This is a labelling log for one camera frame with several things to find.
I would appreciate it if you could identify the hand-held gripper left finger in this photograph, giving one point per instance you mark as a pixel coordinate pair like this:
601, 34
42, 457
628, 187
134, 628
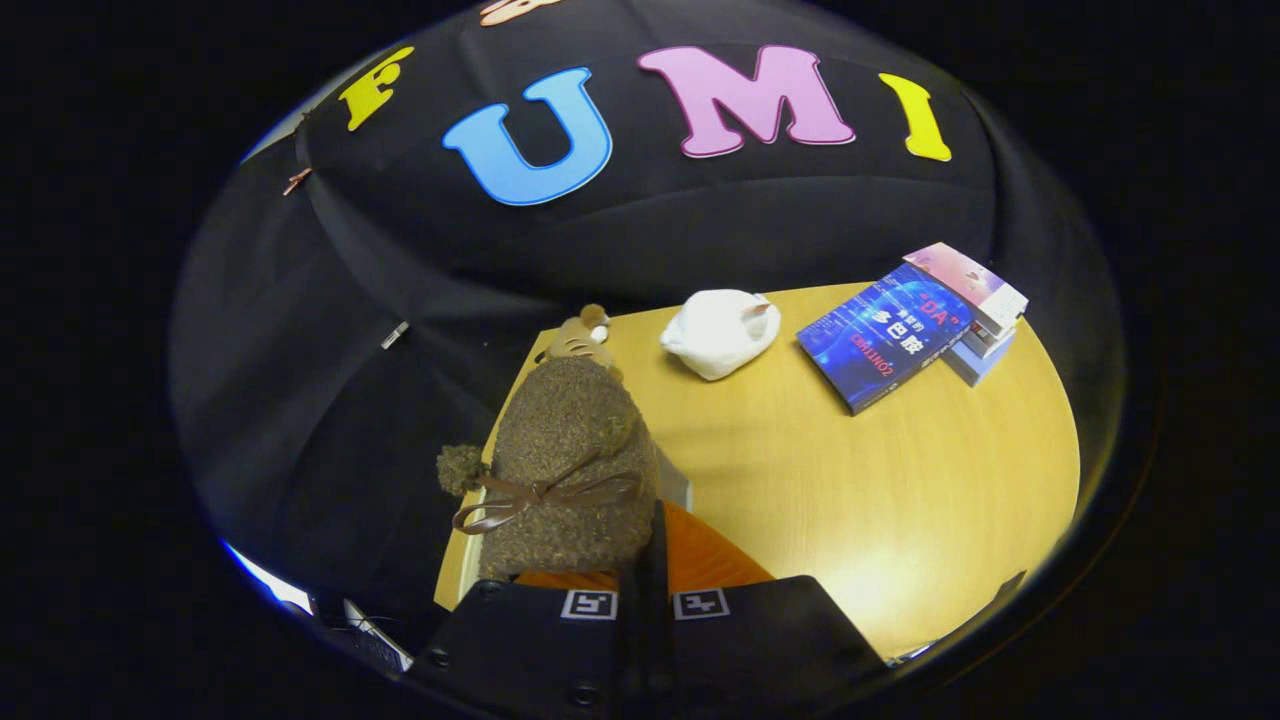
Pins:
530, 650

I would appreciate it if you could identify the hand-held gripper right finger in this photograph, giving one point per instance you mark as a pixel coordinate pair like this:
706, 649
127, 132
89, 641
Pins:
770, 640

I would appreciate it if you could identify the cream fabric storage box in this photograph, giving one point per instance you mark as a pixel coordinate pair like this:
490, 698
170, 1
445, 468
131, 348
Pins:
457, 572

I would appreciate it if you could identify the brown fuzzy moccasin shoe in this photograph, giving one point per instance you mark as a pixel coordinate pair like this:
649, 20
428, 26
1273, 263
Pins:
570, 450

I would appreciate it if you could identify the white plush toy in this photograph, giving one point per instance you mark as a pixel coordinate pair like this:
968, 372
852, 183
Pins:
715, 335

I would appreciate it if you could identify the brown striped plush toy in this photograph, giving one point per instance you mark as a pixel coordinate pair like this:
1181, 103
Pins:
582, 340

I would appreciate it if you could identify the white clip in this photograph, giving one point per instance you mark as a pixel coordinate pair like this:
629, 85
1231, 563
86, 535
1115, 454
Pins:
394, 335

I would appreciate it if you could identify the pale blue book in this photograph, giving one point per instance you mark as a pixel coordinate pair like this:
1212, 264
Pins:
980, 358

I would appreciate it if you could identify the pink book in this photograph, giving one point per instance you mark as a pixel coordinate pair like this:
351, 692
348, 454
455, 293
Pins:
975, 285

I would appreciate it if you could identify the black backdrop cloth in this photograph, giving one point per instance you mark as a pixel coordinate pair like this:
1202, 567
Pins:
650, 230

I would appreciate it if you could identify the copper clip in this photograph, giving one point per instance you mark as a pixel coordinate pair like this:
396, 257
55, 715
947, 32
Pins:
296, 181

